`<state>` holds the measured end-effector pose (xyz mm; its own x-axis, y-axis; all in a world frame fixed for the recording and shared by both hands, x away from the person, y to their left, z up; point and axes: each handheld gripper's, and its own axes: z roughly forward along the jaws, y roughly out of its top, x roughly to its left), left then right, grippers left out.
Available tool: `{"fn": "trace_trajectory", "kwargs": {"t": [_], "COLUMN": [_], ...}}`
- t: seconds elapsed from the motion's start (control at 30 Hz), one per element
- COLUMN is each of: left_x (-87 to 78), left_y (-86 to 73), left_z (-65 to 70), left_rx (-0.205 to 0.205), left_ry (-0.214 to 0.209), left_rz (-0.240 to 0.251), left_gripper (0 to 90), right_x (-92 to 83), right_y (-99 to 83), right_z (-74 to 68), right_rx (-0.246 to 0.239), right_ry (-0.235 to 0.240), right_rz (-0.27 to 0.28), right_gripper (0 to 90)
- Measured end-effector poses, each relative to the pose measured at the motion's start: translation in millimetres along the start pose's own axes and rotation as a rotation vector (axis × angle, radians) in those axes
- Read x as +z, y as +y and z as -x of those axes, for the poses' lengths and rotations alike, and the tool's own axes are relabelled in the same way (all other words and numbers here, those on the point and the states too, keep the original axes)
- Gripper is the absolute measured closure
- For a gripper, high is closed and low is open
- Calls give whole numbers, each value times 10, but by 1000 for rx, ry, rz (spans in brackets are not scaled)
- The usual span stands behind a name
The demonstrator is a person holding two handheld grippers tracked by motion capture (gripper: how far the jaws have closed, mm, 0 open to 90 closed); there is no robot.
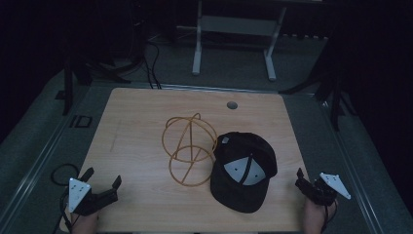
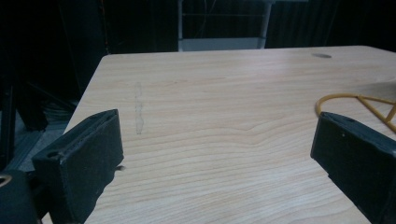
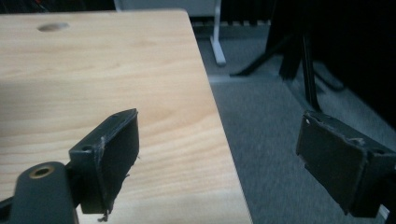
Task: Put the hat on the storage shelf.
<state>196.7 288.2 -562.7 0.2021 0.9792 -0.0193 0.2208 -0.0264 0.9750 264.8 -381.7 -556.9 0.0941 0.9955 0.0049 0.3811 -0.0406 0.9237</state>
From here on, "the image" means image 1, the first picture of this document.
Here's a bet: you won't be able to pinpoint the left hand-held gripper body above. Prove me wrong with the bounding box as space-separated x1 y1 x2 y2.
67 176 119 217

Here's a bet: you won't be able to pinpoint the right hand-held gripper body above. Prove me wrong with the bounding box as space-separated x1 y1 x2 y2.
305 172 353 208

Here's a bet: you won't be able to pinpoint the black baseball cap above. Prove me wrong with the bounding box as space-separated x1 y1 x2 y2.
209 131 279 215

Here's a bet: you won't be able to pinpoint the gold wire hat stand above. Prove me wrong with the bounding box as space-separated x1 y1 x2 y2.
161 112 219 188

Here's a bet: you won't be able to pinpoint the person's left hand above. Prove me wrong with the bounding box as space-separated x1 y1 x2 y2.
70 210 99 234

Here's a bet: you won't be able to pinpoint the person's right hand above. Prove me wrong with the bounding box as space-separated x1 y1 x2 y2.
303 197 339 234

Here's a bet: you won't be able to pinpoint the black tripod stand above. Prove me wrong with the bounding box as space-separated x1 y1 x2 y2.
60 57 132 117
278 61 358 133

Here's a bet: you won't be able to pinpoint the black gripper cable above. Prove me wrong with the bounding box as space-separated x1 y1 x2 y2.
320 200 339 234
57 190 74 234

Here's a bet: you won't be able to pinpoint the black cable loop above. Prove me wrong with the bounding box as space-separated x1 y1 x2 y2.
50 163 81 187

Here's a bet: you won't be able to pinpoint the black floor socket frame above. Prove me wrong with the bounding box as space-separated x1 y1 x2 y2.
68 114 94 129

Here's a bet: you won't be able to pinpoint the black floor cables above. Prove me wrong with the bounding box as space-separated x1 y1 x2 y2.
141 40 163 90

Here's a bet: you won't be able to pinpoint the white metal desk frame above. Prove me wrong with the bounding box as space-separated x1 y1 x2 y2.
191 0 288 82

